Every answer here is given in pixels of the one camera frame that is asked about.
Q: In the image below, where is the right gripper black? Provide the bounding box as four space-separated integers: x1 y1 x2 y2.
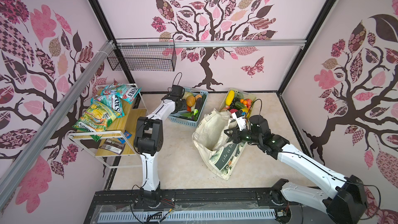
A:
223 125 261 145

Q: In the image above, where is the cream canvas grocery tote bag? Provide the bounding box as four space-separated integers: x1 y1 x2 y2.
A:
192 110 247 180

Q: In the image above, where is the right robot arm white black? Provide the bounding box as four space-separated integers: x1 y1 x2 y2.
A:
224 125 368 224

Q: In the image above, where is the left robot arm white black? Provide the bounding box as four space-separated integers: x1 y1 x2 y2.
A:
134 97 186 193

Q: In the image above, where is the Fox's candy bag upper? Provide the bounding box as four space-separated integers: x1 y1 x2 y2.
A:
101 83 141 104

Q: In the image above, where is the fox's candy bag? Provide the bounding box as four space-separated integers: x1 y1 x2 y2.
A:
101 83 141 104
90 94 125 118

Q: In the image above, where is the Fox's candy bag lower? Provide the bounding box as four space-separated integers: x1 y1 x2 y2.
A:
90 94 125 118

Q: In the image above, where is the green yellow snack bag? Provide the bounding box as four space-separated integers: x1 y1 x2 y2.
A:
73 100 121 132

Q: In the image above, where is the green cabbage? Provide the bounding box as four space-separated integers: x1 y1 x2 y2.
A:
183 91 193 99

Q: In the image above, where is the purple eggplant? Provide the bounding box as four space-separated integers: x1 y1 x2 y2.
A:
191 97 203 116

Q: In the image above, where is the blue plastic basket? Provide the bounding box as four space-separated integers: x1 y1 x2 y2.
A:
168 87 208 127

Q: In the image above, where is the yellow lemon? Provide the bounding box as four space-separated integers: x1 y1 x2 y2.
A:
241 107 249 115

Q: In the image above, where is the red peach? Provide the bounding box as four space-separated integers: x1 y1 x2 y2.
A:
246 99 252 107

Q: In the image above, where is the black grapes bunch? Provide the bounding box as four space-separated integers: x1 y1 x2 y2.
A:
231 97 240 105

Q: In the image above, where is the green plastic basket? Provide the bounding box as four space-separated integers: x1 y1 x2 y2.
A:
219 89 257 116

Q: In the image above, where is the yellow corn cob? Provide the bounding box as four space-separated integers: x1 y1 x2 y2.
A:
225 90 235 106

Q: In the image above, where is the blue snack packet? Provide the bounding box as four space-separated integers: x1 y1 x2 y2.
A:
118 130 133 144

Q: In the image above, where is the white wooden shelf rack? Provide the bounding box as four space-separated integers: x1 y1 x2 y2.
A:
68 93 147 169

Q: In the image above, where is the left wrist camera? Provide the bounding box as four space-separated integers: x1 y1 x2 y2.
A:
170 85 185 99

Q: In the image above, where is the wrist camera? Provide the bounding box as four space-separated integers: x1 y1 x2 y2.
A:
231 110 247 131
170 85 185 99

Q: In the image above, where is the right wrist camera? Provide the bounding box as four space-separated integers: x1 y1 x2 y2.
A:
231 110 247 131

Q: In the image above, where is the black wire wall basket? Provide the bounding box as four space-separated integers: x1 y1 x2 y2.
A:
107 37 177 72

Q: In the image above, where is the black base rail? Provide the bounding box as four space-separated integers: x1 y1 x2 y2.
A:
83 186 353 224

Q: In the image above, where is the white slotted cable duct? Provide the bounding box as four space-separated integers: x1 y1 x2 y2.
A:
97 209 276 224

